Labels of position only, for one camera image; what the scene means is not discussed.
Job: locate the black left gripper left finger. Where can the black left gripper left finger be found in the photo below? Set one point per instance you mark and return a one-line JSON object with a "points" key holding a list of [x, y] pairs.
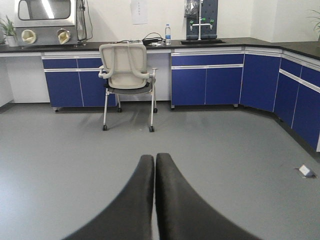
{"points": [[129, 215]]}

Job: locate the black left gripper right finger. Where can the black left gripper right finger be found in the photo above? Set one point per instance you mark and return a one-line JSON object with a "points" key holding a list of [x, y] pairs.
{"points": [[182, 214]]}

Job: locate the floor power socket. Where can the floor power socket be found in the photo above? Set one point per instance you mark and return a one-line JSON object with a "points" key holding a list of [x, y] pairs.
{"points": [[306, 172]]}

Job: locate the blue lab cabinet middle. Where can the blue lab cabinet middle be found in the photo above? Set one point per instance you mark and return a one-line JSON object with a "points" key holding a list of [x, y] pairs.
{"points": [[206, 77]]}

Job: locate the blue lab cabinet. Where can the blue lab cabinet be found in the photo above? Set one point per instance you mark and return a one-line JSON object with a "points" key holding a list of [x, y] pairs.
{"points": [[206, 77], [286, 84], [72, 79]]}

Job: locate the blue lab cabinet left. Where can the blue lab cabinet left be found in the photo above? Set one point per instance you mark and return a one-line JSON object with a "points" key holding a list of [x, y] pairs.
{"points": [[72, 79]]}

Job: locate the white mesh office chair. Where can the white mesh office chair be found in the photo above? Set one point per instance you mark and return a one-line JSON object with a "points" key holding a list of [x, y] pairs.
{"points": [[124, 67]]}

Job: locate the blue lab cabinet right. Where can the blue lab cabinet right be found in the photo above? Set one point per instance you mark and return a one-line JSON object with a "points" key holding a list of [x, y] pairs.
{"points": [[286, 84]]}

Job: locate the black lab sink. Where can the black lab sink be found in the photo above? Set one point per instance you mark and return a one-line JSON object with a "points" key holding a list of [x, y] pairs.
{"points": [[202, 41]]}

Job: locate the clear water bottle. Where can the clear water bottle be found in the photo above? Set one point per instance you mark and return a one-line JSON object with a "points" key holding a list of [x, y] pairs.
{"points": [[167, 35]]}

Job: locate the lab faucet with pegboard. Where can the lab faucet with pegboard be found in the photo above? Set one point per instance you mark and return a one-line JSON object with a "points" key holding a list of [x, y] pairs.
{"points": [[201, 19]]}

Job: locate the stainless glove box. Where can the stainless glove box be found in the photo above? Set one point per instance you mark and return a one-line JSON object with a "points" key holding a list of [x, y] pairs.
{"points": [[45, 22]]}

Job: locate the potted green plant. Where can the potted green plant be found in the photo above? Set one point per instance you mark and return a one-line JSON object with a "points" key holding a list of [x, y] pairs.
{"points": [[8, 30]]}

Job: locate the right potted plant leaves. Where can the right potted plant leaves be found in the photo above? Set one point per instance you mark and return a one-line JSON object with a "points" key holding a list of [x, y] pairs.
{"points": [[314, 16]]}

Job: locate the white paper wall notice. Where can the white paper wall notice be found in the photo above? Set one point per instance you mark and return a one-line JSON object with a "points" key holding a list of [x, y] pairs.
{"points": [[139, 12]]}

